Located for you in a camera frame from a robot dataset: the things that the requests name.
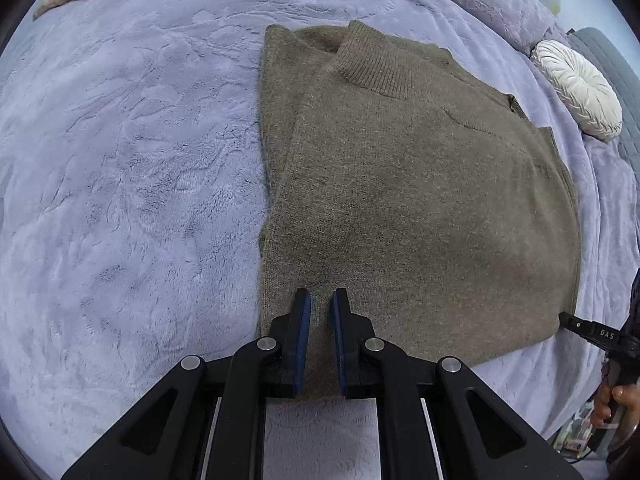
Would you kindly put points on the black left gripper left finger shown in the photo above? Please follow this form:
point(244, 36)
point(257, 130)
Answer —
point(206, 419)

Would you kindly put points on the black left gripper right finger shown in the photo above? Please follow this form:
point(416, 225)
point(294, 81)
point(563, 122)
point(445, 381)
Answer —
point(436, 420)

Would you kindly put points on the olive brown knit sweater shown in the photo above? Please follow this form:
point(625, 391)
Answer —
point(448, 217)

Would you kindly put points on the person's right hand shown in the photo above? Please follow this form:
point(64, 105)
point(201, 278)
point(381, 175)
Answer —
point(627, 397)

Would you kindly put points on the white round pleated cushion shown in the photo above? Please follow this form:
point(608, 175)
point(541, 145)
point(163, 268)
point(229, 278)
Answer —
point(582, 88)

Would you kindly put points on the grey quilted mattress pad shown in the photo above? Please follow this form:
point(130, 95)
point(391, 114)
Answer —
point(600, 51)

